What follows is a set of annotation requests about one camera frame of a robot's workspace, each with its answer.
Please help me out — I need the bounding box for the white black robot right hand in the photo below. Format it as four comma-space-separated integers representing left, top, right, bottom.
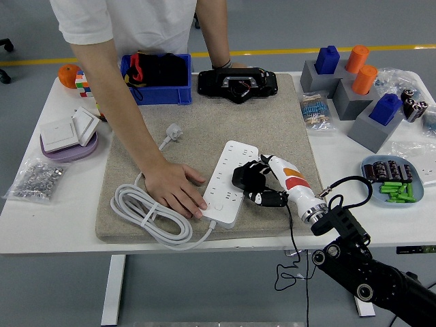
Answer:
242, 153, 327, 216

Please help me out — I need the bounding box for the person's right hand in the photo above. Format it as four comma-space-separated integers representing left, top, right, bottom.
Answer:
144, 159, 208, 219

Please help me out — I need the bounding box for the black plug with cord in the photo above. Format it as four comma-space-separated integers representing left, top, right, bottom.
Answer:
232, 160, 309, 291

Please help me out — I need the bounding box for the white power strip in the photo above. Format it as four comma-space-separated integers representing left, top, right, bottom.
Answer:
198, 140, 260, 229

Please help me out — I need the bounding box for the black device housing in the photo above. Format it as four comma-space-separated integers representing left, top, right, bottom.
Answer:
197, 67, 279, 105

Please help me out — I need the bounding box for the grey-brown mat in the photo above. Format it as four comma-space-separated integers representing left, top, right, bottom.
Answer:
95, 72, 331, 244

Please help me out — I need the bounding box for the blue plastic bin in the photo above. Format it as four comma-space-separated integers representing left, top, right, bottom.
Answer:
119, 53, 193, 106

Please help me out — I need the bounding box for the grey block with square hole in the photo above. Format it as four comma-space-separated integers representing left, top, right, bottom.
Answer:
299, 60, 341, 93
349, 100, 405, 153

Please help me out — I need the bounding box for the black red fabric bundle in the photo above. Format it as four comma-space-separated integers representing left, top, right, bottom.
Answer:
123, 51, 189, 102

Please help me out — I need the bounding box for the clear bag of resistors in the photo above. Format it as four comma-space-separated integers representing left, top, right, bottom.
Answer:
298, 91, 337, 131

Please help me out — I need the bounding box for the blue square peg block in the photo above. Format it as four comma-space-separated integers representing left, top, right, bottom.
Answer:
314, 44, 341, 75
369, 93, 403, 127

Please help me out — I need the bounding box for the grey block with round hole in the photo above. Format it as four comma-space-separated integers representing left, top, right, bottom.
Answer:
335, 59, 355, 79
332, 77, 379, 121

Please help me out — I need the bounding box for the purple round tray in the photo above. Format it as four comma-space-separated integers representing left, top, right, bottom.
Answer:
40, 131, 99, 163

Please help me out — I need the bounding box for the person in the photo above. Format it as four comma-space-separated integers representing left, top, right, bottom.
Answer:
49, 0, 198, 67

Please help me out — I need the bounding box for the light blue plate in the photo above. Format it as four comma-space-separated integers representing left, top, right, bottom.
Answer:
360, 155, 426, 208

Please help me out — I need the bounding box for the orange cylinder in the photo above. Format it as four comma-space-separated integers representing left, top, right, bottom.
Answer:
351, 64, 379, 95
345, 44, 371, 74

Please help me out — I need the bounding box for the white table leg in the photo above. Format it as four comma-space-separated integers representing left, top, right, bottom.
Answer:
354, 296, 377, 317
101, 253, 127, 326

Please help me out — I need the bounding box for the clear plastic bag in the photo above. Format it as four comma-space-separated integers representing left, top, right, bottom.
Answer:
390, 140, 436, 187

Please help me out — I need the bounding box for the black desk control panel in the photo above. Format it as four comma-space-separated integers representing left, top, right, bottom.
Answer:
396, 245, 436, 255

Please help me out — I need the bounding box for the clear bag of metal nuts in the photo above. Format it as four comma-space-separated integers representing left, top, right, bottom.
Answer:
2, 156, 71, 205

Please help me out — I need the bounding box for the clear bag of blue parts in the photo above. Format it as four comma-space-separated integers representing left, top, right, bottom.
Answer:
373, 67, 422, 98
421, 104, 436, 137

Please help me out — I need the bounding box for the orange fruit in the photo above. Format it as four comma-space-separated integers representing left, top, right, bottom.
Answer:
57, 63, 82, 89

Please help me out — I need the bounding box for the white power cord with plug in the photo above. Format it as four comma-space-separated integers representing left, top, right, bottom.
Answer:
109, 123, 217, 252

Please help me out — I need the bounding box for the white double rocker switch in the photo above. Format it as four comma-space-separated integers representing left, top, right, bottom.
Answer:
71, 106, 102, 147

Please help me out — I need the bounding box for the thin black hanging cable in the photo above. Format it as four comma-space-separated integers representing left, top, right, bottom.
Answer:
304, 251, 310, 327

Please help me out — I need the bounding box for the white single rocker switch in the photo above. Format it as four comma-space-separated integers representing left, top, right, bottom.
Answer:
39, 118, 80, 153

